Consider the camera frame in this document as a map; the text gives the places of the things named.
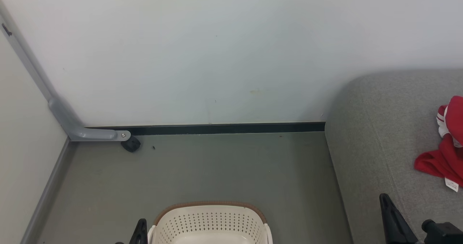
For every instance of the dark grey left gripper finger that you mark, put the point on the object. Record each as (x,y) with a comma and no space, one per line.
(141,233)

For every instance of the red basketball jersey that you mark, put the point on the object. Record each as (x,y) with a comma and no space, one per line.
(446,157)

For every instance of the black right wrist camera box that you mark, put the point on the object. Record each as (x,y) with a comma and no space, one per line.
(443,234)

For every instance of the grey fabric sofa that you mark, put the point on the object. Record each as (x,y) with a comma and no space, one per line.
(383,146)

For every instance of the black caster wheel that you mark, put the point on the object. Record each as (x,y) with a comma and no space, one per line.
(130,144)

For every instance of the small black frame clip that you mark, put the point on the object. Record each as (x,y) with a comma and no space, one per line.
(6,29)

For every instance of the black baseboard strip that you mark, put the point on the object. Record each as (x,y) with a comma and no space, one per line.
(217,128)

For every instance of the white perforated laundry basket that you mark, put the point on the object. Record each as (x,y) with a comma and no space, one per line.
(209,224)

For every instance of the grey metal partition foot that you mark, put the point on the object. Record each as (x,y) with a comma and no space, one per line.
(67,119)

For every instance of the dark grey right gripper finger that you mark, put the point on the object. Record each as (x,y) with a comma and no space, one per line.
(396,226)

